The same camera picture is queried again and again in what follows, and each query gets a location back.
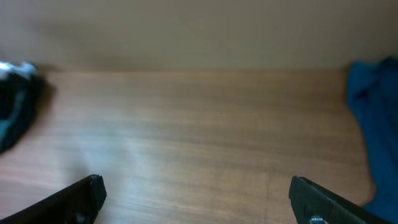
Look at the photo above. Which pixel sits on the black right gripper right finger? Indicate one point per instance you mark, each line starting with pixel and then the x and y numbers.
pixel 311 203

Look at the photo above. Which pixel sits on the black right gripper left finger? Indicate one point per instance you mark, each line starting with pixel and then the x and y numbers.
pixel 78 203

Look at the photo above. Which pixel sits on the white Puma t-shirt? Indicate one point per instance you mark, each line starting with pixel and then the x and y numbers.
pixel 25 70

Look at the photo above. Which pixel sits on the black garment with logo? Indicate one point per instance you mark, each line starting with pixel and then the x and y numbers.
pixel 19 98

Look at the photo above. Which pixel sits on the navy blue garment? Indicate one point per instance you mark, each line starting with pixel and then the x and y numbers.
pixel 371 95

